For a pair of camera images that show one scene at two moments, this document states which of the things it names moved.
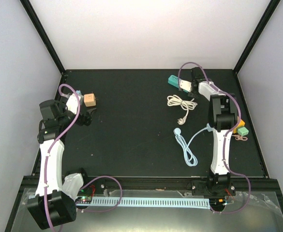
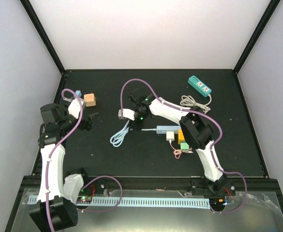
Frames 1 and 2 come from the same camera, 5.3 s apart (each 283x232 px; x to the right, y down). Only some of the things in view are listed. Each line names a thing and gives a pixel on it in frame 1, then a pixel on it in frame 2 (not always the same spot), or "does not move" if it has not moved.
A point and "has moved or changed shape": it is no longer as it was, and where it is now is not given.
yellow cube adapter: x=241 y=123 has moved or changed shape
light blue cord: x=190 y=159 -> x=116 y=139
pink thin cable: x=240 y=137 -> x=177 y=152
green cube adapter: x=243 y=131 has moved or changed shape
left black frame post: x=34 y=17 does not move
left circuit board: x=84 y=199 does not move
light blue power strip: x=209 y=128 has moved or changed shape
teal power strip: x=173 y=80 has moved or changed shape
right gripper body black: x=194 y=91 -> x=142 y=121
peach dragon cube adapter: x=89 y=100 does not move
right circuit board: x=217 y=203 does not move
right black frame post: x=270 y=9 does not move
